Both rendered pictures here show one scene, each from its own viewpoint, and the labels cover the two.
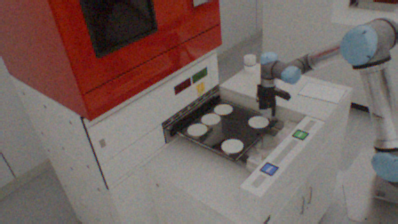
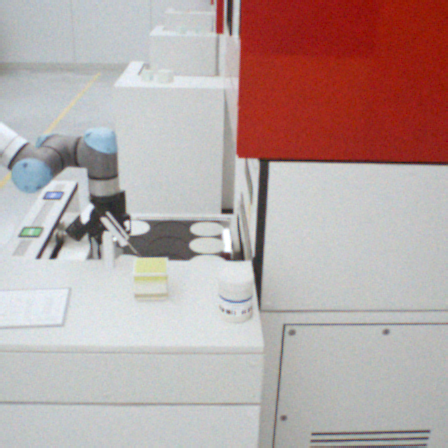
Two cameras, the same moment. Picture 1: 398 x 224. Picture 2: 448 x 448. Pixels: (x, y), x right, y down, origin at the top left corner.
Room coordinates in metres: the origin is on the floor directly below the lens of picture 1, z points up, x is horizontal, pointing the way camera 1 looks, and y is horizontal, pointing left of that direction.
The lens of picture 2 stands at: (2.42, -1.13, 1.64)
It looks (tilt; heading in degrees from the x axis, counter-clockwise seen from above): 25 degrees down; 132
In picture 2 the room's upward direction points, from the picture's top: 2 degrees clockwise
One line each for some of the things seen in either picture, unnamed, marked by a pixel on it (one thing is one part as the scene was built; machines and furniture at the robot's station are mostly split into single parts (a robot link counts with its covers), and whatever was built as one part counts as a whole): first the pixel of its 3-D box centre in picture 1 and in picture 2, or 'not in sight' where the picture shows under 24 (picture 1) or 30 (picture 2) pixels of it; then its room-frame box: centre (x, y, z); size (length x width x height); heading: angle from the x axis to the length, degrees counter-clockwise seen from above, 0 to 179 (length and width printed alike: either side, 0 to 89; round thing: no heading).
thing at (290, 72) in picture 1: (289, 71); (58, 153); (1.25, -0.42, 1.21); 0.11 x 0.11 x 0.08; 32
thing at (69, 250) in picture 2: (274, 148); (73, 257); (1.15, -0.34, 0.87); 0.36 x 0.08 x 0.03; 135
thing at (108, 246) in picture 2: not in sight; (115, 240); (1.42, -0.39, 1.03); 0.06 x 0.04 x 0.13; 45
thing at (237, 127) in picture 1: (226, 126); (168, 245); (1.33, -0.14, 0.90); 0.34 x 0.34 x 0.01; 45
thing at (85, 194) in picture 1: (144, 172); (334, 346); (1.59, 0.39, 0.41); 0.82 x 0.71 x 0.82; 135
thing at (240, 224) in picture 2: (195, 115); (243, 244); (1.47, 0.02, 0.89); 0.44 x 0.02 x 0.10; 135
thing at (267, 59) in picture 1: (269, 65); (100, 153); (1.32, -0.35, 1.21); 0.09 x 0.08 x 0.11; 32
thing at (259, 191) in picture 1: (285, 163); (45, 236); (1.02, -0.35, 0.89); 0.55 x 0.09 x 0.14; 135
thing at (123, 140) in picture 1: (165, 110); (246, 181); (1.35, 0.15, 1.02); 0.82 x 0.03 x 0.40; 135
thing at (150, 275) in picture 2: not in sight; (151, 279); (1.57, -0.41, 1.00); 0.07 x 0.07 x 0.07; 49
